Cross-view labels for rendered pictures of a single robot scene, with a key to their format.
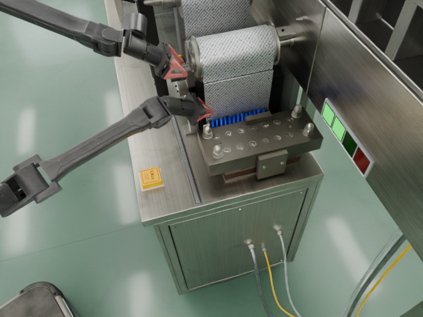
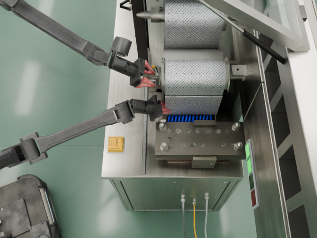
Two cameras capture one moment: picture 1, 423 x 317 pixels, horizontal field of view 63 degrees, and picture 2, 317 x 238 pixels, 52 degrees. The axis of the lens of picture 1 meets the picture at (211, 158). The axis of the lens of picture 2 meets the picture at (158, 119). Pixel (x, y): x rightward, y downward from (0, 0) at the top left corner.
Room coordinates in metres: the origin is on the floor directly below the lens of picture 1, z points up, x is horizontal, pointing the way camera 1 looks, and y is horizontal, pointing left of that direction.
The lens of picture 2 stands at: (0.20, -0.14, 2.35)
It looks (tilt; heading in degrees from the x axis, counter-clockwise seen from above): 63 degrees down; 16
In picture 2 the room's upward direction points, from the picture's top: 3 degrees counter-clockwise
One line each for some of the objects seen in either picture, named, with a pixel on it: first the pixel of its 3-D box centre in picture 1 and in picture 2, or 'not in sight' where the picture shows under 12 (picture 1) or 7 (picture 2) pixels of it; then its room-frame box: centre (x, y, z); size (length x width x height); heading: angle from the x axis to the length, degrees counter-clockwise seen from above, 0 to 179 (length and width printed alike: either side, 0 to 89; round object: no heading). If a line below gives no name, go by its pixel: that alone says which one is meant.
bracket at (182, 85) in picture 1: (187, 101); (155, 93); (0.96, 0.07, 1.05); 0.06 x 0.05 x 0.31; 102
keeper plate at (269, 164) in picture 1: (271, 165); (203, 162); (0.71, -0.20, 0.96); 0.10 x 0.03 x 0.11; 102
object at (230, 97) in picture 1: (238, 98); (192, 106); (0.90, -0.11, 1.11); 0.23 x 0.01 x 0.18; 103
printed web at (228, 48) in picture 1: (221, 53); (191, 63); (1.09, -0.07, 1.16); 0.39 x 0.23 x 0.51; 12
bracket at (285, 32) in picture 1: (284, 32); (238, 70); (1.00, -0.26, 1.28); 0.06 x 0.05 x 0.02; 102
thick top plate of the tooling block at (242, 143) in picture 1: (258, 139); (200, 140); (0.79, -0.17, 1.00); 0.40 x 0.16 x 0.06; 102
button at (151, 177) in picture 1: (150, 177); (115, 143); (0.73, 0.22, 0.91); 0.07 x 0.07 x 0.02; 12
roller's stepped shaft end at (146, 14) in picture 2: (152, 0); (143, 14); (1.16, 0.16, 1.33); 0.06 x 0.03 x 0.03; 102
